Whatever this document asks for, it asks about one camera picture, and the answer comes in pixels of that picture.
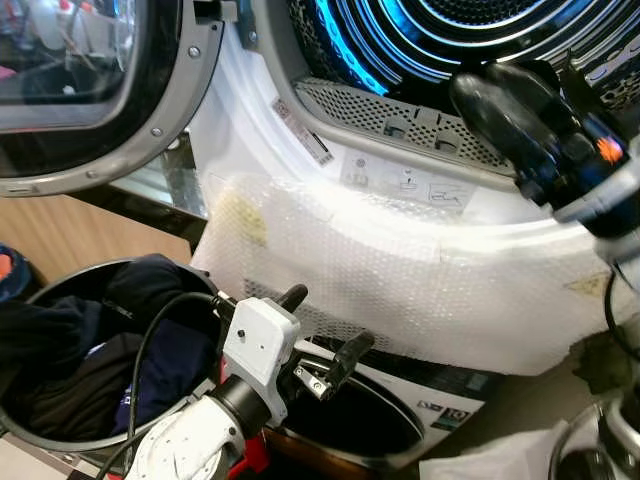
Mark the white pictogram instruction sticker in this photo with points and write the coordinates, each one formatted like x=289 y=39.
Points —
x=405 y=182

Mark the black washer door hinge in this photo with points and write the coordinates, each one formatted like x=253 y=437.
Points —
x=218 y=12

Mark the blue and orange item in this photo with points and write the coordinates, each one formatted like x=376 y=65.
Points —
x=12 y=275

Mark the grey round washer door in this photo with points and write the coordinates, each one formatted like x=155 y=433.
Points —
x=170 y=110

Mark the grey perforated lint filter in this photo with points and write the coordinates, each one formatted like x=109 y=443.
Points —
x=370 y=110

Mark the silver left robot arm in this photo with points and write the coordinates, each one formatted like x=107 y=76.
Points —
x=190 y=445

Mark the white cloth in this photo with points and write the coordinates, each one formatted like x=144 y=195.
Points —
x=490 y=462

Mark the red plastic piece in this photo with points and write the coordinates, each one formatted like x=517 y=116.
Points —
x=250 y=458

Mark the black round bucket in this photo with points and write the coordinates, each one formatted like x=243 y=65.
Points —
x=370 y=425

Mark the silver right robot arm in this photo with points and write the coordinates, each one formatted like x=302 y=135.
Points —
x=615 y=222

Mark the olive green cloth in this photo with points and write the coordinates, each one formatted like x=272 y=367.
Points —
x=605 y=365

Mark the yellowed tape patch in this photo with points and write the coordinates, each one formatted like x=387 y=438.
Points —
x=242 y=218

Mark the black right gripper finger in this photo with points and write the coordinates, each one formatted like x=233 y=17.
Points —
x=545 y=88
x=495 y=112

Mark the clear bubble wrap sheet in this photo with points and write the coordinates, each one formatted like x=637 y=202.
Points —
x=400 y=280

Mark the white washing machine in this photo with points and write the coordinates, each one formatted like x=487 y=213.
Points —
x=260 y=110

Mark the black round laundry basket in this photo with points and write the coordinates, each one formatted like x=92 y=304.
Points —
x=70 y=282

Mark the blue lit steel drum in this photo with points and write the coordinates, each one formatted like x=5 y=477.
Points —
x=420 y=40

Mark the narrow barcode label sticker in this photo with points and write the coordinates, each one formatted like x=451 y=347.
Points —
x=300 y=130

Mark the dark navy clothes pile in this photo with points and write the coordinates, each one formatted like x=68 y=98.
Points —
x=70 y=380

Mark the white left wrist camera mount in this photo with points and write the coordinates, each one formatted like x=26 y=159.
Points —
x=258 y=345

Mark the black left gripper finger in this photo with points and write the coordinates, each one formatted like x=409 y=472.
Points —
x=293 y=297
x=350 y=352

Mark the printed warranty label sticker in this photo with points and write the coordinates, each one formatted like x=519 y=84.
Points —
x=442 y=412

